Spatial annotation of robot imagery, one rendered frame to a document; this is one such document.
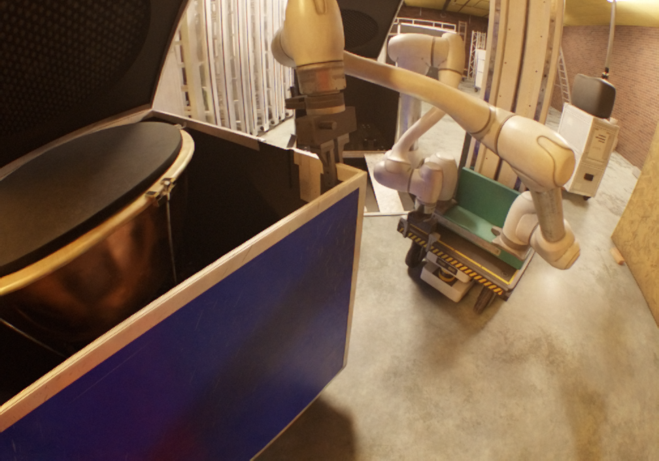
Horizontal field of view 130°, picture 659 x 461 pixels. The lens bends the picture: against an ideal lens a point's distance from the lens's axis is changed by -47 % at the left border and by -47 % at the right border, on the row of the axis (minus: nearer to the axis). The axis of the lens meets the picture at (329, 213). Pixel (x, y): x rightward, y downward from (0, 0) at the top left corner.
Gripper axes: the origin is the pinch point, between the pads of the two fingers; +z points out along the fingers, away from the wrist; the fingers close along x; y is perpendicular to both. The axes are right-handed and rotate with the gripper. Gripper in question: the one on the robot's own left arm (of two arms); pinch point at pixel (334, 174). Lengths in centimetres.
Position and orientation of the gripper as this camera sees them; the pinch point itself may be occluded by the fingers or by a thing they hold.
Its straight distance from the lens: 60.7
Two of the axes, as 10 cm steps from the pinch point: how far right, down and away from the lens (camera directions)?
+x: 6.2, -4.3, 6.5
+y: 7.7, 2.1, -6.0
